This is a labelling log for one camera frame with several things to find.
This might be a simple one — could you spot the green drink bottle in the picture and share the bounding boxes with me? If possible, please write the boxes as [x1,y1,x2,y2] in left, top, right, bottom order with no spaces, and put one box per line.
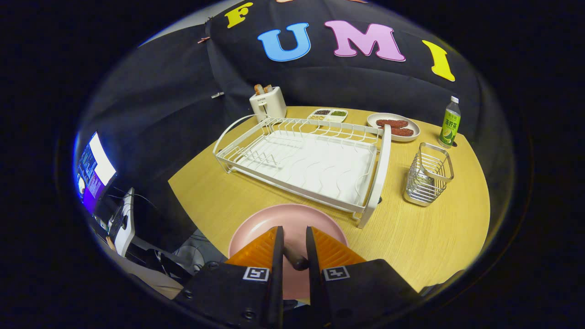
[438,96,461,149]

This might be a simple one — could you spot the white wire dish rack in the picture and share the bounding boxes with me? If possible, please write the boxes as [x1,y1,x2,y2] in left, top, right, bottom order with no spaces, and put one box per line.
[213,114,393,229]

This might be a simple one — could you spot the computer monitor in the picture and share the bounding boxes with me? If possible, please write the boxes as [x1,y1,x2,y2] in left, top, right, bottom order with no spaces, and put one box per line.
[75,132,117,215]

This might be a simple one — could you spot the metal wire basket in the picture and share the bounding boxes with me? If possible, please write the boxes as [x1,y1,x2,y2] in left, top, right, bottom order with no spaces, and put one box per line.
[403,142,455,207]

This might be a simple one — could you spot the pink plate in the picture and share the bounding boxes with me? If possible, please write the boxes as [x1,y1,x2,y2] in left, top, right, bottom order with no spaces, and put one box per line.
[228,204,349,301]

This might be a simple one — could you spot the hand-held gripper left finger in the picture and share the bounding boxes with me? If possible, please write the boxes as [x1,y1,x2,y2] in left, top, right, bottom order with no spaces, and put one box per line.
[174,226,285,327]

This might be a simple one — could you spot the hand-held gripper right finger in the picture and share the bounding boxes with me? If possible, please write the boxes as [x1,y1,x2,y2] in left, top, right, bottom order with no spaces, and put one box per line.
[305,226,423,327]

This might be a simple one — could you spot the white toaster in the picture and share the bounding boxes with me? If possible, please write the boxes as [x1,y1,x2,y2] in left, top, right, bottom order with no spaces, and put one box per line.
[249,86,287,123]

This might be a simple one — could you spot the white stand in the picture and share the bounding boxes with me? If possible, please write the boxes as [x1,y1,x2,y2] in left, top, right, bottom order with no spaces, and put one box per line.
[109,187,136,257]

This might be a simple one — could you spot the white divided grain tray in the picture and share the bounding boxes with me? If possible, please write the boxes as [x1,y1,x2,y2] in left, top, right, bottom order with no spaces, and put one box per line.
[307,108,349,124]

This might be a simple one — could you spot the black backdrop cloth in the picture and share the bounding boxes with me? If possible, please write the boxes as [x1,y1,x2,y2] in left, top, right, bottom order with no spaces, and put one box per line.
[75,0,515,256]

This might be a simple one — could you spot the white sausage plate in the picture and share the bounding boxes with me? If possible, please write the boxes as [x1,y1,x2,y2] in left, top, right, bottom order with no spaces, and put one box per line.
[367,112,420,143]

